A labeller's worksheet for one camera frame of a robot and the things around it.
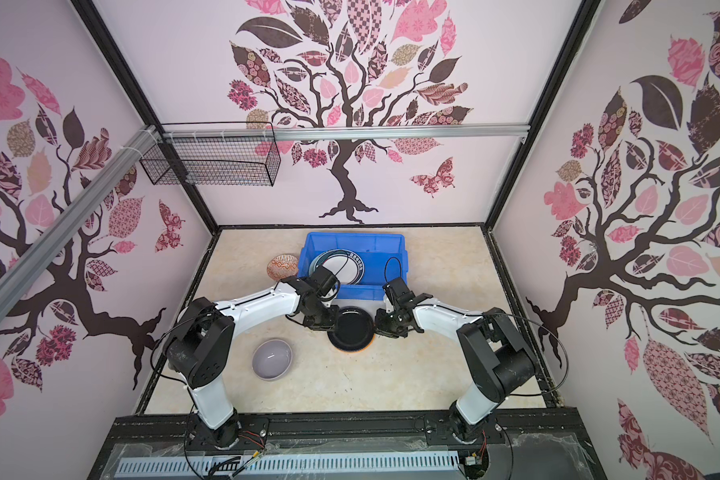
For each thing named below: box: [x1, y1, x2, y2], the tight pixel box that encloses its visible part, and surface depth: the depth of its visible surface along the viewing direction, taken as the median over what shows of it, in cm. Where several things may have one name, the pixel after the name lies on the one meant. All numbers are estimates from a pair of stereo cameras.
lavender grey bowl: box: [252, 339, 293, 381], surface depth 85 cm
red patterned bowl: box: [266, 253, 299, 281], surface depth 106 cm
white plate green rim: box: [309, 249, 365, 286], surface depth 108 cm
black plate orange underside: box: [327, 306, 375, 352], surface depth 91 cm
